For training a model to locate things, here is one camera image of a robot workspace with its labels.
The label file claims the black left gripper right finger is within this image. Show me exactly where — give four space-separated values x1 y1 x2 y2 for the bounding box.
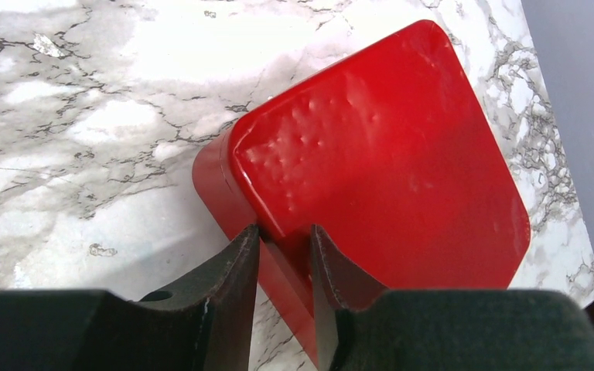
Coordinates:
310 225 594 370

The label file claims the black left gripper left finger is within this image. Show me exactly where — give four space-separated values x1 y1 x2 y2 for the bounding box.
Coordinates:
0 223 261 371

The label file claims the red tin lid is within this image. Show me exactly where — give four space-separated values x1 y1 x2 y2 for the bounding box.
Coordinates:
227 20 530 288

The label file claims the red square tin box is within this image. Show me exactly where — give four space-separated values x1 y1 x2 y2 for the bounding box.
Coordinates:
193 131 318 370

